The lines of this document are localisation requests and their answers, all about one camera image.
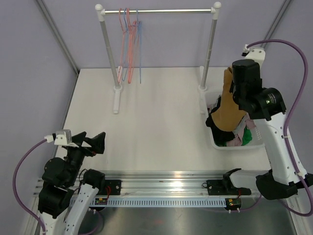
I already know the black tank top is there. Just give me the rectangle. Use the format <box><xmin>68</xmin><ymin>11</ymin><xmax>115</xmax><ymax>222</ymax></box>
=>
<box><xmin>205</xmin><ymin>96</ymin><xmax>235</xmax><ymax>147</ymax></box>

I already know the white slotted cable duct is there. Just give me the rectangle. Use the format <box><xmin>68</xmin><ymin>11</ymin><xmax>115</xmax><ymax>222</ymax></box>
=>
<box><xmin>68</xmin><ymin>198</ymin><xmax>227</xmax><ymax>208</ymax></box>

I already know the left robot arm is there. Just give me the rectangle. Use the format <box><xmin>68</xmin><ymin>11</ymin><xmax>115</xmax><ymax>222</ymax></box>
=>
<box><xmin>38</xmin><ymin>130</ymin><xmax>106</xmax><ymax>235</ymax></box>

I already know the white plastic basket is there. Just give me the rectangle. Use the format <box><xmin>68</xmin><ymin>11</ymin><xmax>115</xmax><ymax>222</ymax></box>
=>
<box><xmin>200</xmin><ymin>91</ymin><xmax>265</xmax><ymax>150</ymax></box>

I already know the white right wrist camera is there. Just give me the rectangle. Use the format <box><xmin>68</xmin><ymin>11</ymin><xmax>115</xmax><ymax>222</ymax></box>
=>
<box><xmin>242</xmin><ymin>44</ymin><xmax>266</xmax><ymax>68</ymax></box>

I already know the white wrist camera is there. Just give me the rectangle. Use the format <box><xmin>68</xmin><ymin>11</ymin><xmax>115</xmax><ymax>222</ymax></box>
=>
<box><xmin>242</xmin><ymin>44</ymin><xmax>266</xmax><ymax>68</ymax></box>
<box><xmin>44</xmin><ymin>129</ymin><xmax>79</xmax><ymax>147</ymax></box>

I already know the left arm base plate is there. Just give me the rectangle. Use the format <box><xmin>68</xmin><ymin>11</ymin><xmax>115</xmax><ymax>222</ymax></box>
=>
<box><xmin>98</xmin><ymin>180</ymin><xmax>122</xmax><ymax>196</ymax></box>

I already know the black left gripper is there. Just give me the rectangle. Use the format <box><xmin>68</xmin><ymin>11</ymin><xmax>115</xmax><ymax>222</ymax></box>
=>
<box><xmin>65</xmin><ymin>131</ymin><xmax>105</xmax><ymax>185</ymax></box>

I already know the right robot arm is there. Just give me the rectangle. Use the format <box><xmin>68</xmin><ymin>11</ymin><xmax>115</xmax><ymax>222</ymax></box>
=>
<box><xmin>222</xmin><ymin>59</ymin><xmax>313</xmax><ymax>200</ymax></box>

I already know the green tank top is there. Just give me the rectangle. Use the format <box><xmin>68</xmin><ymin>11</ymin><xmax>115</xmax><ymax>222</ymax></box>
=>
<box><xmin>242</xmin><ymin>127</ymin><xmax>252</xmax><ymax>146</ymax></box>

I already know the pink hanger with clothes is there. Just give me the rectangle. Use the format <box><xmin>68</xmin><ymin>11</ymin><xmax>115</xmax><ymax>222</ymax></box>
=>
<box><xmin>126</xmin><ymin>21</ymin><xmax>137</xmax><ymax>84</ymax></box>

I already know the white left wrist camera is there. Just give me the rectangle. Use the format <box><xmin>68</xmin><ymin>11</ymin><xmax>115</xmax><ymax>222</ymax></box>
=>
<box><xmin>44</xmin><ymin>129</ymin><xmax>79</xmax><ymax>147</ymax></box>

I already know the brown tank top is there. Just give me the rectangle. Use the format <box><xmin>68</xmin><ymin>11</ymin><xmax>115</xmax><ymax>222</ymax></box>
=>
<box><xmin>211</xmin><ymin>67</ymin><xmax>246</xmax><ymax>132</ymax></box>

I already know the white garment rack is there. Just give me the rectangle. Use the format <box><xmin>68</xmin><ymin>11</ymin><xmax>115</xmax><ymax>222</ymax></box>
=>
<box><xmin>95</xmin><ymin>1</ymin><xmax>222</xmax><ymax>114</ymax></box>

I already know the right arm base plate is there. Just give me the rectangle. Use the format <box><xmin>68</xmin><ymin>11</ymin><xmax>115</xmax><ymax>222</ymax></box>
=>
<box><xmin>205</xmin><ymin>179</ymin><xmax>252</xmax><ymax>196</ymax></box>

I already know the aluminium front rail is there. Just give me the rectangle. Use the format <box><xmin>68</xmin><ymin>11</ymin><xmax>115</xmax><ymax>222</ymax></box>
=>
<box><xmin>33</xmin><ymin>171</ymin><xmax>299</xmax><ymax>198</ymax></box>

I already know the pink tank top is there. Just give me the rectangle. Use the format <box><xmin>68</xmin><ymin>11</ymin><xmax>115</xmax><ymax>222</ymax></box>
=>
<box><xmin>226</xmin><ymin>114</ymin><xmax>256</xmax><ymax>147</ymax></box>

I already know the blue hanger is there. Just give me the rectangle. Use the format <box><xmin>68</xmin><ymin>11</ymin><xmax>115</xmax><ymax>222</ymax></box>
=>
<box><xmin>124</xmin><ymin>8</ymin><xmax>132</xmax><ymax>84</ymax></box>
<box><xmin>136</xmin><ymin>9</ymin><xmax>142</xmax><ymax>84</ymax></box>

